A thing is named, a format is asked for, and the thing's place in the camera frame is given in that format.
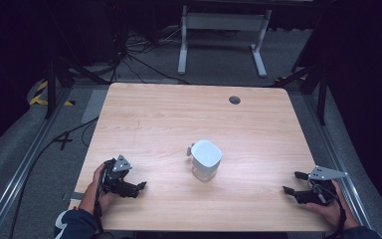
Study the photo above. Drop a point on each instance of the person's right hand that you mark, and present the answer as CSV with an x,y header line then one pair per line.
x,y
333,210

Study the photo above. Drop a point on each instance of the grey tape strip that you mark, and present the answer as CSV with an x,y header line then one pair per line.
x,y
74,196

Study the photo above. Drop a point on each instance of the grey floor plate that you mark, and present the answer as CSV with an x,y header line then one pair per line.
x,y
94,106

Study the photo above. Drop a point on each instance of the dark round table grommet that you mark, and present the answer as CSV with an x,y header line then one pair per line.
x,y
234,100

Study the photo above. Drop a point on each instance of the yellow black hazard tape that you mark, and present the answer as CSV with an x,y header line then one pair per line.
x,y
38,98

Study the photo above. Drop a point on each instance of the white cup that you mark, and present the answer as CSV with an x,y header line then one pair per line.
x,y
206,159

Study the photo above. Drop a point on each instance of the person's left hand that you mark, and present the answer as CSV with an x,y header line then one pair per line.
x,y
94,189

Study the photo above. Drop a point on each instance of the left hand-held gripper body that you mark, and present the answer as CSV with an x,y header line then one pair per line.
x,y
118,171

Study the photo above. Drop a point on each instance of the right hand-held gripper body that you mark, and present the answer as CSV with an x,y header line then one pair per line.
x,y
321,186

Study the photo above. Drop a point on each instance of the white metal table frame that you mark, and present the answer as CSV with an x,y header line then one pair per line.
x,y
224,21

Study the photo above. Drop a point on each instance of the grey metal floor rail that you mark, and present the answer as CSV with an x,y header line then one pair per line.
x,y
20,172
331,149

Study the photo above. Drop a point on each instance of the black metal stand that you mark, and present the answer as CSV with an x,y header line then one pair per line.
x,y
321,93
50,89

